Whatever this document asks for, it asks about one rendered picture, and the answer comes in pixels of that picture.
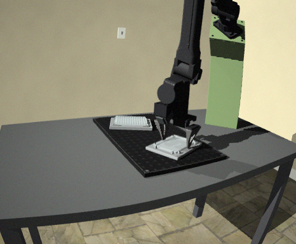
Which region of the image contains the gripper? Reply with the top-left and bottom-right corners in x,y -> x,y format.
154,114 -> 201,149

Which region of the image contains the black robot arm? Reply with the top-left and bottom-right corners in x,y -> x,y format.
154,0 -> 243,125

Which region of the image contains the white multi-well plate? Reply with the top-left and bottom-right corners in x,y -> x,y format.
114,116 -> 148,126

